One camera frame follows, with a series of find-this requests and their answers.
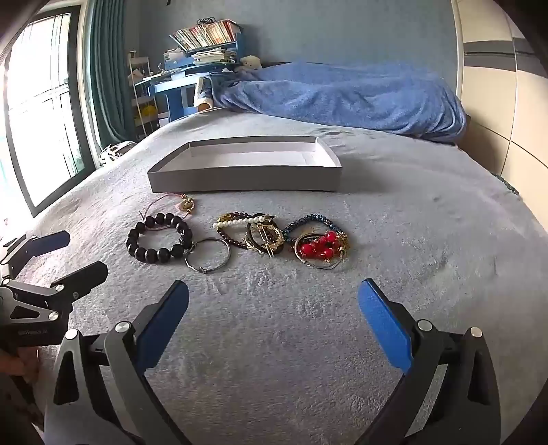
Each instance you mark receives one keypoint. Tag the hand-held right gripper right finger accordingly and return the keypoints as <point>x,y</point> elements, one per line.
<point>385,325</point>

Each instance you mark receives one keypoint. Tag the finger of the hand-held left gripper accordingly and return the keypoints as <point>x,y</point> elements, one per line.
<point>49,241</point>
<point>83,278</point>

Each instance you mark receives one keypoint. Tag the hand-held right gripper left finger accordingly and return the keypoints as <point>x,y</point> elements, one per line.
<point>165,325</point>

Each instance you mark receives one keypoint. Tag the grey cardboard box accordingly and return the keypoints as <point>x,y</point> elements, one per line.
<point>239,179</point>

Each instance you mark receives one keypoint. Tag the person's left hand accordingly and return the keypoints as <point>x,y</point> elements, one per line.
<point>17,363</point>

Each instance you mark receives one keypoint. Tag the white helmet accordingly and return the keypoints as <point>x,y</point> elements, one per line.
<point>113,152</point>

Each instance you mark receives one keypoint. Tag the window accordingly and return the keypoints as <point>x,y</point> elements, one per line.
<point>38,107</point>

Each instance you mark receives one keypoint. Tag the blue shelf with books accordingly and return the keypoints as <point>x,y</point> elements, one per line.
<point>175,102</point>

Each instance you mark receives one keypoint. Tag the green curtain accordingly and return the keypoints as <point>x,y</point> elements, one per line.
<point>111,64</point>

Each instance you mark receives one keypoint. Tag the denim garment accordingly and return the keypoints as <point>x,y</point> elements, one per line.
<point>203,90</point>

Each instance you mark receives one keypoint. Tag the blue fleece blanket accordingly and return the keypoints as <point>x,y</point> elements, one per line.
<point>342,98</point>

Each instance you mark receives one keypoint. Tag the beige wardrobe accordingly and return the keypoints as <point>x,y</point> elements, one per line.
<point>492,107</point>

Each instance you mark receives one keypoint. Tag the stack of papers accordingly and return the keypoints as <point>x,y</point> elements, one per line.
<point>214,55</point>

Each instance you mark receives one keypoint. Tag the row of books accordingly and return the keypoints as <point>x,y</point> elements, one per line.
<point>205,36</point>

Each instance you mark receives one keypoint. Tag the white plush toy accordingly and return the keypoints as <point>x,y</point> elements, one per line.
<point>250,63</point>

